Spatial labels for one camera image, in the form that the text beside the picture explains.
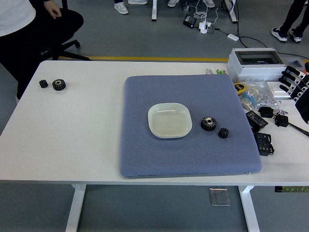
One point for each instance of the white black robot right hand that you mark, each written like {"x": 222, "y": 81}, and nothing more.
{"x": 301, "y": 106}

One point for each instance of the person's left hand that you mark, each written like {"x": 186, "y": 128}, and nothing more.
{"x": 53, "y": 9}

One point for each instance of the small black gear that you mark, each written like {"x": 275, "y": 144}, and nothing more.
{"x": 223, "y": 133}
{"x": 43, "y": 84}

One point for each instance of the large black gear silver hub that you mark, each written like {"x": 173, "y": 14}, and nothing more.
{"x": 208, "y": 123}
{"x": 59, "y": 84}

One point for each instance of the white square dish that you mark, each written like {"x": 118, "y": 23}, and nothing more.
{"x": 169, "y": 120}

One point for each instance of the white adapter box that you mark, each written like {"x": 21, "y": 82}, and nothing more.
{"x": 233, "y": 37}

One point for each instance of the thin black bar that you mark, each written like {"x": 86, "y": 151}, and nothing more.
{"x": 299, "y": 129}

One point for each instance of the black power adapter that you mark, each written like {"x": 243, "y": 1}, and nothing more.
{"x": 265, "y": 111}
{"x": 282, "y": 120}

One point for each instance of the person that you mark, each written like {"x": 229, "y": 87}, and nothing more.
{"x": 293, "y": 14}
{"x": 17, "y": 17}

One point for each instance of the clear bag of parts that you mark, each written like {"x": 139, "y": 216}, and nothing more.
{"x": 262, "y": 94}

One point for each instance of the black office chair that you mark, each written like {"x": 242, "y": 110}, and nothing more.
{"x": 67, "y": 52}

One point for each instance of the grey block with square hole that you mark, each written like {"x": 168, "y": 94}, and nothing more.
{"x": 290, "y": 62}

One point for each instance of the black digital controller module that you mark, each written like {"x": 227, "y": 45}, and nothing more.
{"x": 264, "y": 143}
{"x": 257, "y": 119}

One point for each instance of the yellow tape measure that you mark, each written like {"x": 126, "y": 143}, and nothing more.
{"x": 239, "y": 87}

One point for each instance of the white sneaker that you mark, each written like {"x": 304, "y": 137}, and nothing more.
{"x": 137, "y": 2}
{"x": 121, "y": 8}
{"x": 209, "y": 3}
{"x": 172, "y": 3}

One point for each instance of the green terminal connector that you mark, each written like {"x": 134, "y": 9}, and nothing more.
{"x": 220, "y": 71}

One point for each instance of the clear terminal connector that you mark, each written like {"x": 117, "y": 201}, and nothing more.
{"x": 209, "y": 71}

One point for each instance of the white desk leg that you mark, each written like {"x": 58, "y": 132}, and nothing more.
{"x": 232, "y": 12}
{"x": 154, "y": 9}

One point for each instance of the white table leg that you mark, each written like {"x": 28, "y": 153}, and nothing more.
{"x": 76, "y": 207}
{"x": 249, "y": 210}

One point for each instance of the metal floor plate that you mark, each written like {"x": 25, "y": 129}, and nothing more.
{"x": 219, "y": 197}

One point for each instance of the white power strip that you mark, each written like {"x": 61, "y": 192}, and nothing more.
{"x": 204, "y": 27}

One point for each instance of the blue-grey quilted mat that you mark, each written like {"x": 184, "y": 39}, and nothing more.
{"x": 183, "y": 157}

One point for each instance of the black floor device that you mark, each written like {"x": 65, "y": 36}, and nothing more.
{"x": 190, "y": 21}

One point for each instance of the white switch panel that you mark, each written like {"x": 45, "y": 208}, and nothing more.
{"x": 274, "y": 89}

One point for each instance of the grey electrical enclosure box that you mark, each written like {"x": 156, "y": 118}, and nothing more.
{"x": 256, "y": 68}

